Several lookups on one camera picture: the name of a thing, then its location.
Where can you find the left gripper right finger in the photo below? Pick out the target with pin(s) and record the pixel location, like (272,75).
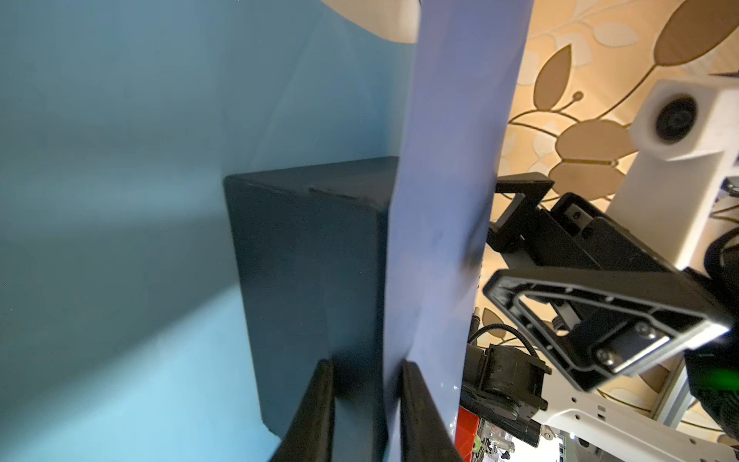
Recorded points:
(423,432)

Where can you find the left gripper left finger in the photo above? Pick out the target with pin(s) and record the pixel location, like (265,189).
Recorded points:
(311,434)

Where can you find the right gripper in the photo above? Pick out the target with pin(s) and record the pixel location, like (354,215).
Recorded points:
(641,309)

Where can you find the black gift box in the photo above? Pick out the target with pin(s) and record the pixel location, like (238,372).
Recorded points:
(311,250)

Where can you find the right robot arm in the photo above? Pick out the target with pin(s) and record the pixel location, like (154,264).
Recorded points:
(519,390)

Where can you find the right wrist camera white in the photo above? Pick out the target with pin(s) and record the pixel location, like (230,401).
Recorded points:
(686,135)

